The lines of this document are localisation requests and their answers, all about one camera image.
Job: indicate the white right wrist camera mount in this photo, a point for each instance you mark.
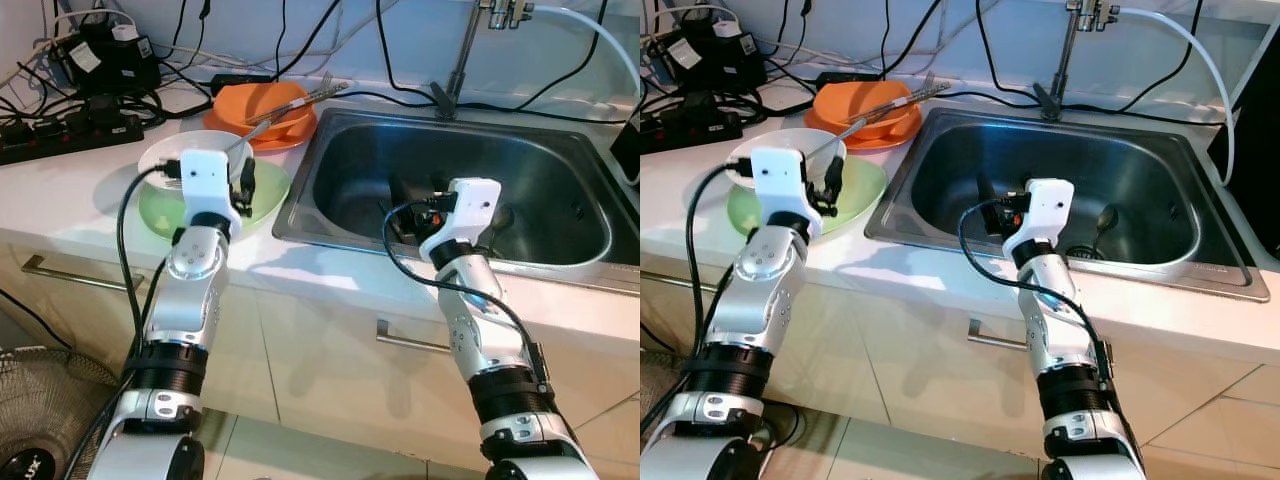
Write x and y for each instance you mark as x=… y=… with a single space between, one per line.
x=1050 y=205
x=470 y=205

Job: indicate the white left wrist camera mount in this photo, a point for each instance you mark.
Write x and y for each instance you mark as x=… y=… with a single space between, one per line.
x=780 y=180
x=205 y=185

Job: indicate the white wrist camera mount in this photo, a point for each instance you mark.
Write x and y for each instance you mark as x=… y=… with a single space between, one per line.
x=1050 y=205
x=205 y=185
x=470 y=205
x=780 y=180

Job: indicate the black power strip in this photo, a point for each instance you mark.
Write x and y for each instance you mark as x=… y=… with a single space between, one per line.
x=60 y=135
x=690 y=128

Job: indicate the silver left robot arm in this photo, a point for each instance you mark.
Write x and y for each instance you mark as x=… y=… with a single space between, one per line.
x=190 y=300
x=760 y=300

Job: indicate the light green plate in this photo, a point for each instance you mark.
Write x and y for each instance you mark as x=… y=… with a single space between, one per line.
x=268 y=195
x=862 y=190

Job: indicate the long metal spoon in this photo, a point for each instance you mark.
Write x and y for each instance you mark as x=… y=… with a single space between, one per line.
x=255 y=131
x=848 y=128

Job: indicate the black appliance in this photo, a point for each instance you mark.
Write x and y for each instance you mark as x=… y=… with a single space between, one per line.
x=628 y=155
x=1255 y=130

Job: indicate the flat black adapter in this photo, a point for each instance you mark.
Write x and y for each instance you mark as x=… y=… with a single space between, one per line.
x=240 y=82
x=845 y=78

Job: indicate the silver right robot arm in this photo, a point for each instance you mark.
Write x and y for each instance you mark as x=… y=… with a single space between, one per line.
x=470 y=330
x=1060 y=330

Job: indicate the metal faucet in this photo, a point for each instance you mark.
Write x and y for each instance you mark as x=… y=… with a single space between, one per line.
x=1065 y=60
x=462 y=60

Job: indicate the orange plate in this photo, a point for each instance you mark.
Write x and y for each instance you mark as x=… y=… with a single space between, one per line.
x=290 y=141
x=895 y=139

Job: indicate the stainless steel sink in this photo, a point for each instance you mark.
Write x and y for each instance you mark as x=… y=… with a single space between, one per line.
x=540 y=180
x=1150 y=180

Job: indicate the dark metal spoon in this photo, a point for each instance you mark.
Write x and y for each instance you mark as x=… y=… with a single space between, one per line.
x=1105 y=217
x=498 y=217

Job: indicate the black power supply box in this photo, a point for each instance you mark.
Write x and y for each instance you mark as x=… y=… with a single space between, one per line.
x=715 y=55
x=110 y=60

